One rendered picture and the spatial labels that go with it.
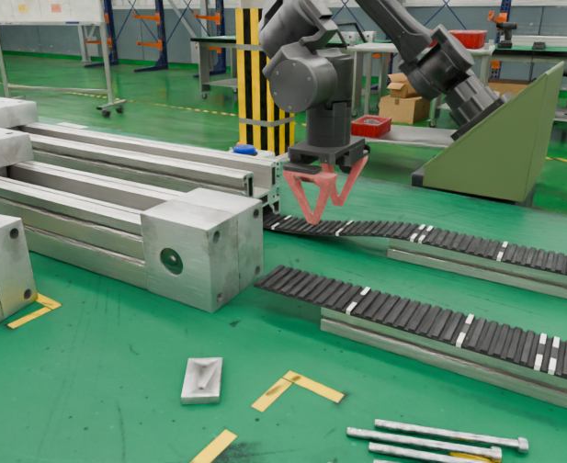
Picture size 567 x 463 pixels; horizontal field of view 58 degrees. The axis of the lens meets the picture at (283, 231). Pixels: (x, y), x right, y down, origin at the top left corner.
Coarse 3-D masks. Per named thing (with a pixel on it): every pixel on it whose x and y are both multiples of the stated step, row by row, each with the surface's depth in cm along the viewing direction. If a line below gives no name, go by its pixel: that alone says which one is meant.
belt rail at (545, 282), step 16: (400, 240) 64; (400, 256) 65; (416, 256) 64; (432, 256) 63; (448, 256) 61; (464, 256) 60; (464, 272) 61; (480, 272) 60; (496, 272) 60; (512, 272) 59; (528, 272) 57; (544, 272) 56; (528, 288) 58; (544, 288) 57; (560, 288) 56
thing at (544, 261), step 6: (540, 252) 59; (546, 252) 60; (552, 252) 59; (540, 258) 58; (546, 258) 58; (552, 258) 58; (534, 264) 57; (540, 264) 56; (546, 264) 56; (552, 264) 57; (546, 270) 56; (552, 270) 55
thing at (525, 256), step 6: (522, 246) 60; (522, 252) 59; (528, 252) 60; (534, 252) 59; (516, 258) 58; (522, 258) 58; (528, 258) 58; (534, 258) 58; (516, 264) 57; (522, 264) 57; (528, 264) 56
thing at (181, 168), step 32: (32, 128) 101; (64, 128) 98; (32, 160) 92; (64, 160) 87; (96, 160) 85; (128, 160) 80; (160, 160) 77; (192, 160) 82; (224, 160) 79; (256, 160) 77; (224, 192) 72; (256, 192) 76
